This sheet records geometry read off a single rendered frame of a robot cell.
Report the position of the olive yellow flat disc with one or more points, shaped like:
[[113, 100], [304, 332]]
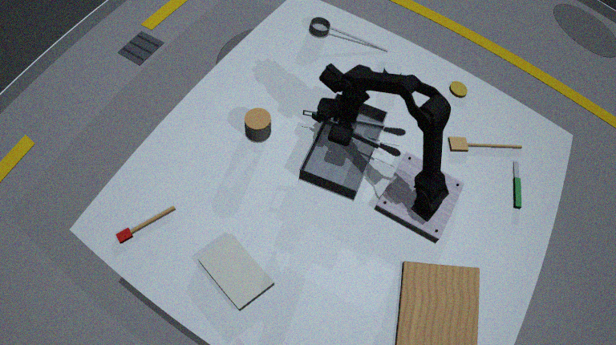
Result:
[[458, 89]]

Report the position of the wooden cutting board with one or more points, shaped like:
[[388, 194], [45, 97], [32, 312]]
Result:
[[438, 305]]

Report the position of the wooden spatula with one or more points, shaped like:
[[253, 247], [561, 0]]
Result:
[[459, 144]]

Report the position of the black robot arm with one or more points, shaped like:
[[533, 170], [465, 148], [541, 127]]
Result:
[[431, 117]]

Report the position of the grey saucepan with long handle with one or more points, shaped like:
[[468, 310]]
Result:
[[320, 27]]

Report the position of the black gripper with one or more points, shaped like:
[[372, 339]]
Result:
[[342, 132]]

